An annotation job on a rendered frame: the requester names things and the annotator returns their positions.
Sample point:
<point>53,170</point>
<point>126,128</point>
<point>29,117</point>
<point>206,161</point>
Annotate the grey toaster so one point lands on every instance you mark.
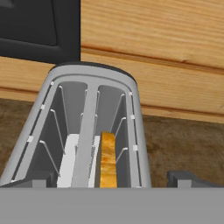
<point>87,122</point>

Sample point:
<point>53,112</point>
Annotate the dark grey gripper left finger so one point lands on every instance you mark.
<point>39,182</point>

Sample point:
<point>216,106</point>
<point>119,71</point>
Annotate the golden bread slice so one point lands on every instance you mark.
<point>108,160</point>

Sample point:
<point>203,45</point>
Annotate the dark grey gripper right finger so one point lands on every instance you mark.
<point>182,180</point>

